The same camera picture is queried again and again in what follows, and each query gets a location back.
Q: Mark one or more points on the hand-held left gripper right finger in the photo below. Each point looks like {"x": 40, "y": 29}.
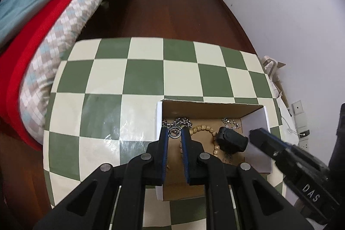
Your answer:
{"x": 186, "y": 154}

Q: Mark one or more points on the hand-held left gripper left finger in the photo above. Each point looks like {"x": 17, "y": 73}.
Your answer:
{"x": 164, "y": 154}

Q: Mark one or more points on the checkered quilt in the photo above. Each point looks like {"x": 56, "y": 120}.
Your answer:
{"x": 59, "y": 44}

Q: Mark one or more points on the black charger plug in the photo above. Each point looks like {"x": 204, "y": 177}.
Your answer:
{"x": 304, "y": 134}

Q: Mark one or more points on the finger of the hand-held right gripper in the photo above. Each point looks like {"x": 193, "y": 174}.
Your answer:
{"x": 262, "y": 143}
{"x": 277, "y": 138}

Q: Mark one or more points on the white cardboard box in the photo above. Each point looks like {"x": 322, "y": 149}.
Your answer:
{"x": 188, "y": 111}

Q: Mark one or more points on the red blanket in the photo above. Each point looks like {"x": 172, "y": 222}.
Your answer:
{"x": 24, "y": 68}

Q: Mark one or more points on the black fitness band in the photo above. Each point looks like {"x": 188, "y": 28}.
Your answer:
{"x": 231, "y": 141}

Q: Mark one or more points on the white plastic bag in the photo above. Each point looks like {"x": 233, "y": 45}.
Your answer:
{"x": 280, "y": 95}

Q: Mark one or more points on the green white checkered tablecloth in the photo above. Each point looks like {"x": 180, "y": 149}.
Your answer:
{"x": 107, "y": 111}

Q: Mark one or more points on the patterned white tote bag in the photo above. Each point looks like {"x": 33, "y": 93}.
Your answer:
{"x": 271, "y": 65}

